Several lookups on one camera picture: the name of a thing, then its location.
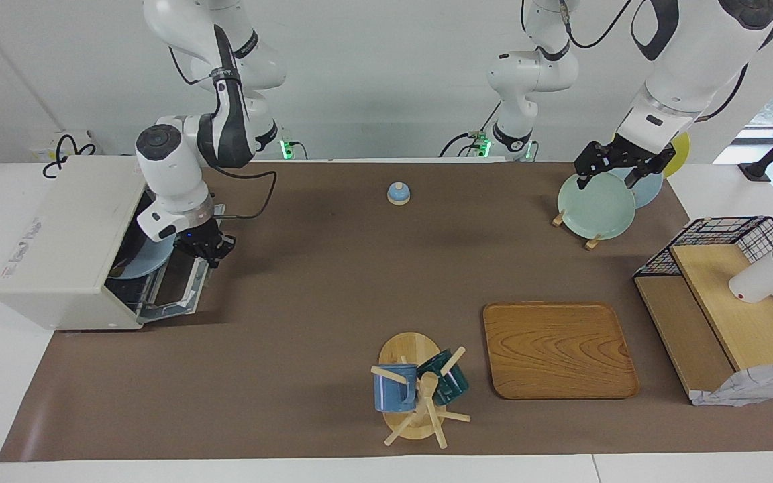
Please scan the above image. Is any small light blue plate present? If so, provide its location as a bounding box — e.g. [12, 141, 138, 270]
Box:
[107, 231, 177, 280]

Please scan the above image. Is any glass oven door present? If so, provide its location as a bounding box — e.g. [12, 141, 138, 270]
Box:
[136, 256, 219, 325]

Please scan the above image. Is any beige toaster oven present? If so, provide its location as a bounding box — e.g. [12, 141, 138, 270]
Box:
[0, 155, 162, 331]

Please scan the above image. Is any large light blue plate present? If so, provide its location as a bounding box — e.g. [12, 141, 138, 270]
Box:
[607, 164, 664, 209]

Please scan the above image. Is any pale green plate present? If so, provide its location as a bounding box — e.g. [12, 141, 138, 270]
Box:
[556, 172, 637, 242]

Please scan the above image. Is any wooden plate rack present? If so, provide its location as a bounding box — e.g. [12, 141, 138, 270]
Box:
[551, 209, 602, 251]

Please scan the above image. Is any yellow plate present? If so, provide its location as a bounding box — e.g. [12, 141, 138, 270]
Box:
[660, 131, 692, 179]

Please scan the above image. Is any brown table mat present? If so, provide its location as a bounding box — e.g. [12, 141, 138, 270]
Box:
[0, 161, 773, 463]

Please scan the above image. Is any white cup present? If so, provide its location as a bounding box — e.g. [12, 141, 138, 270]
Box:
[728, 249, 773, 305]

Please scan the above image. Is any wooden two-tier shelf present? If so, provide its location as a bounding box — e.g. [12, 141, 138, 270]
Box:
[634, 243, 773, 403]

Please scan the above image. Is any white power strip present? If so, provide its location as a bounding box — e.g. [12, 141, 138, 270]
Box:
[29, 129, 97, 164]

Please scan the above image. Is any wooden tray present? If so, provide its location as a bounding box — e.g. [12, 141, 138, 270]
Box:
[482, 301, 641, 401]

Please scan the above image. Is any wooden mug tree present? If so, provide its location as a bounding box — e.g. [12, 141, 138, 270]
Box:
[369, 331, 473, 449]

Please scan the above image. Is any blue mug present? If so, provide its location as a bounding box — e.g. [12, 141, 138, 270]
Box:
[372, 362, 420, 413]

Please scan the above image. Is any dark green mug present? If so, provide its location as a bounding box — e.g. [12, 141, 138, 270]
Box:
[417, 348, 470, 407]

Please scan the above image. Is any white checked cloth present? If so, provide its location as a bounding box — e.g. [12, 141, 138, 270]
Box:
[691, 268, 773, 407]

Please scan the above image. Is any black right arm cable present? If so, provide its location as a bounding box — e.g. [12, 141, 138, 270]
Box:
[168, 46, 279, 221]

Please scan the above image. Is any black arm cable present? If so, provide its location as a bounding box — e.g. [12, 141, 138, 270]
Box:
[168, 46, 279, 221]
[519, 0, 751, 123]

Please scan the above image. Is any black wire basket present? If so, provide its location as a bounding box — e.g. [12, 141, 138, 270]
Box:
[633, 215, 773, 357]

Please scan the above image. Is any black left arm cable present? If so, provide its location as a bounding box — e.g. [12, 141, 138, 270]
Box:
[519, 0, 751, 123]

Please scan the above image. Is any black power cord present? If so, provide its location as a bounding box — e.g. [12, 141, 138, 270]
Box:
[42, 133, 97, 180]

